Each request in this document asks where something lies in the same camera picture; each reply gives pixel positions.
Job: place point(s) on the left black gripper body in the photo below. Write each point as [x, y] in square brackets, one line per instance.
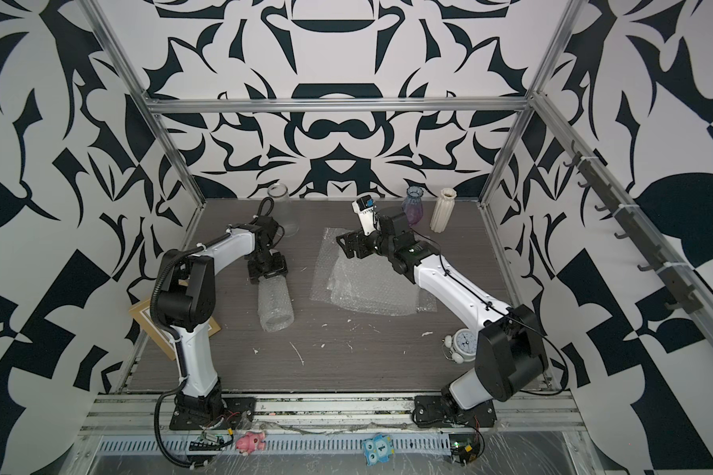
[268, 265]

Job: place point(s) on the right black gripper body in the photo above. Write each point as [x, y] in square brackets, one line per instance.
[372, 243]

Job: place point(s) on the purple blue glass vase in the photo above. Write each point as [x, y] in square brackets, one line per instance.
[412, 205]

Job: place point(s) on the bubble-wrapped roll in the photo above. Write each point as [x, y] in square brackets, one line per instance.
[274, 305]

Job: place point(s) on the clear glass vase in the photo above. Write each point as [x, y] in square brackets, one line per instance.
[283, 210]

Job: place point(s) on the white ribbed ceramic vase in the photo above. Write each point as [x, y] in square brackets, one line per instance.
[443, 210]

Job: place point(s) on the bubble-wrapped cylinder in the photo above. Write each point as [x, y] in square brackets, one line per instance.
[371, 286]

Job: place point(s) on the bubble wrap around vase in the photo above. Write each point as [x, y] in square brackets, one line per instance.
[329, 253]

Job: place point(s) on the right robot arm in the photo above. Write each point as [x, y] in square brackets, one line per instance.
[511, 343]

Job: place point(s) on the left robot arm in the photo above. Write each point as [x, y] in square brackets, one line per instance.
[184, 300]

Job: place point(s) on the white alarm clock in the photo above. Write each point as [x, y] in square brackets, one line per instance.
[461, 347]

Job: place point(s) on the pink toy figure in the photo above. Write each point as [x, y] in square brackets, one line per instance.
[251, 442]

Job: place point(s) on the left circuit board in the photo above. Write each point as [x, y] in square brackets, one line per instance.
[208, 442]

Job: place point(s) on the circuit board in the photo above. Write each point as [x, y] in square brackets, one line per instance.
[466, 449]
[208, 442]

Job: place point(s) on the blue toy figure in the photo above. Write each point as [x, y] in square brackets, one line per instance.
[378, 449]

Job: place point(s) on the right circuit board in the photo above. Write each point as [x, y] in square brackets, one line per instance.
[466, 449]

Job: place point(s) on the wooden picture frame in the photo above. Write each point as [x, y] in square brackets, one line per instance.
[148, 329]

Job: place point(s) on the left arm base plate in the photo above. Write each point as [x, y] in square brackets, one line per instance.
[237, 409]

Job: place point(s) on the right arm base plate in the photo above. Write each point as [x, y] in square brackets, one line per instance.
[442, 411]

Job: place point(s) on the white perforated cable duct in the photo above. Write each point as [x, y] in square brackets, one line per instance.
[281, 444]

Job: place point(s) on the black hook rail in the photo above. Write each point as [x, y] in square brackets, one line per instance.
[636, 226]

